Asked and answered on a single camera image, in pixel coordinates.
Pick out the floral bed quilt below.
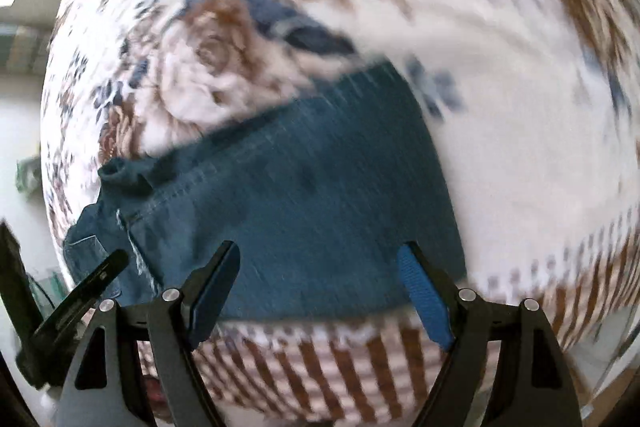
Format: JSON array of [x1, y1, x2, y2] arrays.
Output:
[[38, 0, 640, 426]]

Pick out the dark blue denim pants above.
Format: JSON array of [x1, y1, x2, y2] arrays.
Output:
[[63, 62, 466, 321]]

